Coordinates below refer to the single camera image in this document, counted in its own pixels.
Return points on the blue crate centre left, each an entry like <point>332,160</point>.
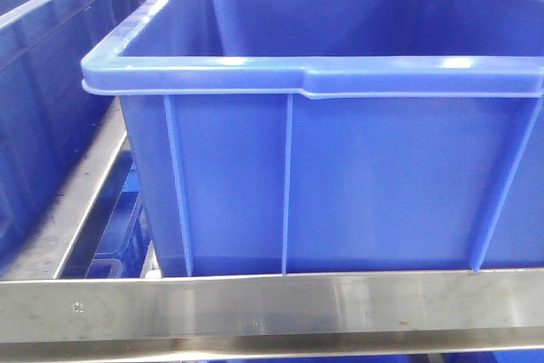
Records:
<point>47,119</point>

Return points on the stainless steel shelf rail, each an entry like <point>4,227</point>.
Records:
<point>46,318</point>

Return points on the blue crate centre right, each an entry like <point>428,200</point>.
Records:
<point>291,136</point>

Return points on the blue crate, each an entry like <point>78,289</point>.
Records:
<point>291,136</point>
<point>47,119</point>

